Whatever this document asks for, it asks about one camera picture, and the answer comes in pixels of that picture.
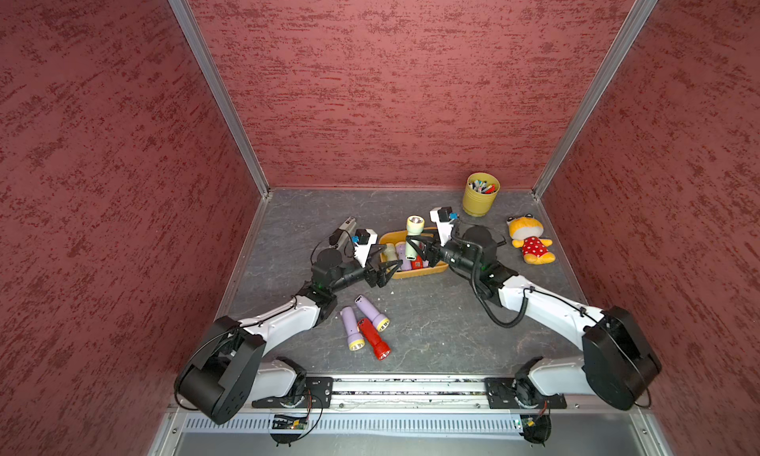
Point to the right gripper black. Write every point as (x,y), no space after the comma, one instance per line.
(427,254)

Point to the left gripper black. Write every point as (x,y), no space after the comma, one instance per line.
(380,278)

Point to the green flashlight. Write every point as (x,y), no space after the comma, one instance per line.
(390,253)
(415,227)

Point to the red flashlight white head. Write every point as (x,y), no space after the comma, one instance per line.
(418,263)

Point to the purple flashlight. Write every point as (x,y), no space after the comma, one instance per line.
(402,255)
(379,321)
(354,338)

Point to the yellow plastic storage box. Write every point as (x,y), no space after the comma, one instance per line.
(400,236)

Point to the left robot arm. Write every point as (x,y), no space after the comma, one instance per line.
(229,370)

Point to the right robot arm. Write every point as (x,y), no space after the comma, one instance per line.
(616,363)

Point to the yellow pen cup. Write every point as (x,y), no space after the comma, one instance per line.
(477,205)

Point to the pens in cup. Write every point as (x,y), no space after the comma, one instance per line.
(483,187)

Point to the yellow plush toy red dress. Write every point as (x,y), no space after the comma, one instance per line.
(526,234)

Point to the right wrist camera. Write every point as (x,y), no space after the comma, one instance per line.
(444,219)

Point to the aluminium front rail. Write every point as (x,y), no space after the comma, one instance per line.
(373,393)

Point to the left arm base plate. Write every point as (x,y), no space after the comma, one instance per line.
(307,392)

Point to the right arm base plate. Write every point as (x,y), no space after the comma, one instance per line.
(519,394)

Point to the right corner aluminium post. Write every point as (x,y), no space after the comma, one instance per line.
(623,42)

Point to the corner aluminium post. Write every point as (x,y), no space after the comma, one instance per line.
(192,33)
(623,42)

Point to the left corner aluminium post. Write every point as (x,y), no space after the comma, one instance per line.
(192,33)

